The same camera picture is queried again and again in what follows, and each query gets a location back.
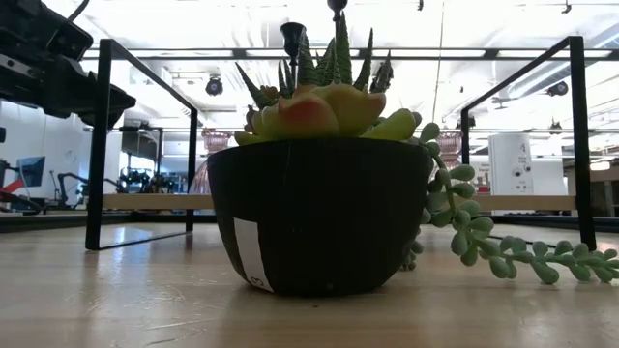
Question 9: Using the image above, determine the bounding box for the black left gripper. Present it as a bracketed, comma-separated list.
[0, 47, 137, 130]

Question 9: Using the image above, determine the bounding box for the pink glass candle holder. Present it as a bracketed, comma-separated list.
[436, 130, 464, 169]
[188, 127, 233, 196]

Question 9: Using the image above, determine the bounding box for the black hanging cabinet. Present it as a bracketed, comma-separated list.
[119, 126, 164, 160]

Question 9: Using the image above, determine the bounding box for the blue computer monitor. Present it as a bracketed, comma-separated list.
[16, 155, 47, 189]

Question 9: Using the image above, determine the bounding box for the potted succulent plant black pot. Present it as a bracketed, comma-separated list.
[206, 10, 619, 297]

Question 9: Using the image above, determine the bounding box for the white box appliance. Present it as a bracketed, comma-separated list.
[486, 132, 536, 195]

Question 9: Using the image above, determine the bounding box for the wooden shelf riser black frame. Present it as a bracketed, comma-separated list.
[85, 36, 597, 251]

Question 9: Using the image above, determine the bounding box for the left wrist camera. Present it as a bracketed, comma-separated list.
[18, 9, 95, 62]

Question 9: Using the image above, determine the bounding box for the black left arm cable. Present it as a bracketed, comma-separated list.
[66, 0, 92, 23]

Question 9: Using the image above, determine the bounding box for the black table frame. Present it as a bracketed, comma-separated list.
[0, 212, 619, 234]

